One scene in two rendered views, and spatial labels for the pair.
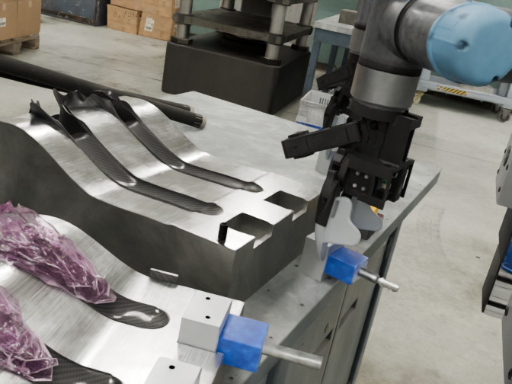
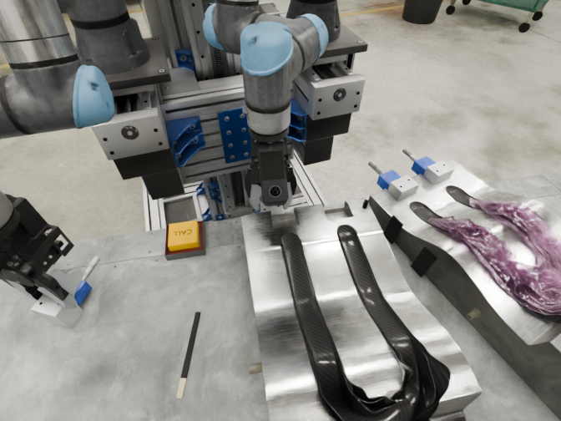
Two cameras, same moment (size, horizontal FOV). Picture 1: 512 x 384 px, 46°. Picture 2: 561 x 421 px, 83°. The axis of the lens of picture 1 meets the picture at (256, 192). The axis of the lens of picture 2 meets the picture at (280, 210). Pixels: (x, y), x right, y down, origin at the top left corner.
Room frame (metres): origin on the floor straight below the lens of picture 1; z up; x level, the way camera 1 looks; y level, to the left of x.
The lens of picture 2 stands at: (0.99, 0.28, 1.37)
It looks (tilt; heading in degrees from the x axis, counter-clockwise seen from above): 49 degrees down; 235
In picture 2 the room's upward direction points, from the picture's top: straight up
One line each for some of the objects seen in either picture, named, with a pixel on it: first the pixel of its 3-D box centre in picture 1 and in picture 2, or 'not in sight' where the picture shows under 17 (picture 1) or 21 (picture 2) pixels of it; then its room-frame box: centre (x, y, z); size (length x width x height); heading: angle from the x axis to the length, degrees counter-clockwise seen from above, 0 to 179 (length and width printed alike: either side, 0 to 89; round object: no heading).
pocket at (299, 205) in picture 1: (283, 212); (284, 223); (0.76, -0.04, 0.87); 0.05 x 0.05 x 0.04; 66
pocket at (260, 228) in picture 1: (245, 238); (336, 215); (0.66, 0.00, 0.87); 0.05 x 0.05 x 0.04; 66
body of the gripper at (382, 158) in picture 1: (372, 152); (269, 149); (0.73, -0.13, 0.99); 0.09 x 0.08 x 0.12; 59
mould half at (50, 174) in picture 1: (129, 171); (341, 332); (0.81, 0.18, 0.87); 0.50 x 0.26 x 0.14; 66
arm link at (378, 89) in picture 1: (385, 87); (266, 114); (0.74, -0.13, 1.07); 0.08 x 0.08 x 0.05
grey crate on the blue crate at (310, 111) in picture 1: (347, 115); not in sight; (3.95, -0.50, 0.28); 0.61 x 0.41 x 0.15; 77
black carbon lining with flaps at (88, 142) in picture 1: (136, 144); (350, 308); (0.79, 0.17, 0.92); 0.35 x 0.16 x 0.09; 66
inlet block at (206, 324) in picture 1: (252, 344); (387, 179); (0.47, -0.02, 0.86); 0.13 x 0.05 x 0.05; 83
